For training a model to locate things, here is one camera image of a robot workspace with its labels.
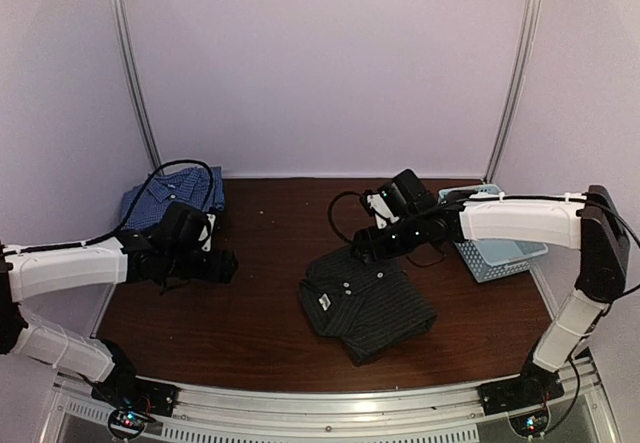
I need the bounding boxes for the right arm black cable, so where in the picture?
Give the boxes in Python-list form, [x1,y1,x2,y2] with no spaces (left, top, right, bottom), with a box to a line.
[327,190,376,249]

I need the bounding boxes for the light blue perforated plastic basket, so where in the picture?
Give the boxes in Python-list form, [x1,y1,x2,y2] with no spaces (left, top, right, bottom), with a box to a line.
[437,182,550,284]

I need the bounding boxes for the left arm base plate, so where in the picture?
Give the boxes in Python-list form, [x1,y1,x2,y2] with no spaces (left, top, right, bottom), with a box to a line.
[88,378,178,442]

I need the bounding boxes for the right aluminium corner post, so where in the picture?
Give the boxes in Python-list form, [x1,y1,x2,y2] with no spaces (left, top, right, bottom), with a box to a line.
[483,0,542,183]

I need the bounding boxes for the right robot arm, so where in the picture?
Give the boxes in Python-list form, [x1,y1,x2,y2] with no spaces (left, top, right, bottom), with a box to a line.
[350,170,637,414]

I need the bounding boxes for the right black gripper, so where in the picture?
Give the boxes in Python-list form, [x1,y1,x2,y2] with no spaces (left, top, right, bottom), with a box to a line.
[350,214,426,266]

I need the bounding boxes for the aluminium front rail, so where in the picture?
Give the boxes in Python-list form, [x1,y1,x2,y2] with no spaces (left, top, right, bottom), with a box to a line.
[35,357,622,442]

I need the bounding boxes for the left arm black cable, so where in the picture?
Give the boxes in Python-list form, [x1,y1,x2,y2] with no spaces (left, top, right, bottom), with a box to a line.
[79,159,216,254]

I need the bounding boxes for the black pinstriped long sleeve shirt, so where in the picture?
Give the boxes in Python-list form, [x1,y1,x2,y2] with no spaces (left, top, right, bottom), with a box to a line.
[298,246,438,365]

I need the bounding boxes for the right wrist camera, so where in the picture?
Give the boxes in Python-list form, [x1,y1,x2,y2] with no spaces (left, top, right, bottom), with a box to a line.
[363,190,400,230]

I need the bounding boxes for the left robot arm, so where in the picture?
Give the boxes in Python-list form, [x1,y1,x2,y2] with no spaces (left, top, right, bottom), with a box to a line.
[1,203,238,407]

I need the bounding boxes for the left aluminium corner post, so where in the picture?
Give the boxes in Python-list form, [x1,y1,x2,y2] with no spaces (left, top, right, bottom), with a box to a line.
[110,0,161,169]

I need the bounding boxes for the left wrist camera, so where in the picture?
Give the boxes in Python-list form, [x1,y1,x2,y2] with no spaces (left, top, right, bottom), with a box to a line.
[198,213,217,252]

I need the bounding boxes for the blue checked shirt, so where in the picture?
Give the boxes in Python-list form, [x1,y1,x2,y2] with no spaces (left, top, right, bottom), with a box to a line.
[124,166,225,231]

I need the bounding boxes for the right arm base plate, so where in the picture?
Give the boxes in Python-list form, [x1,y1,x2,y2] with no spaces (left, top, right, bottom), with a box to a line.
[478,376,565,439]

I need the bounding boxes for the aluminium corner post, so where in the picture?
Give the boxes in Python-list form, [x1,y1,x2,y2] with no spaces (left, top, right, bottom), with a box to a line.
[110,0,161,169]
[483,0,542,183]

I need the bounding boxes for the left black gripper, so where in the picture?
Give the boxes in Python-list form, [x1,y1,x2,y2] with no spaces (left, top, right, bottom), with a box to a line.
[166,246,238,283]

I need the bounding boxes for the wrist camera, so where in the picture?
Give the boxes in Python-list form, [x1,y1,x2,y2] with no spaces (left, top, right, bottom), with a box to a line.
[198,213,217,252]
[363,190,400,230]

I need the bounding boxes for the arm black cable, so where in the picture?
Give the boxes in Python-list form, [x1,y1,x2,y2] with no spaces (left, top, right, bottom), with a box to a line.
[79,159,216,254]
[327,190,376,249]

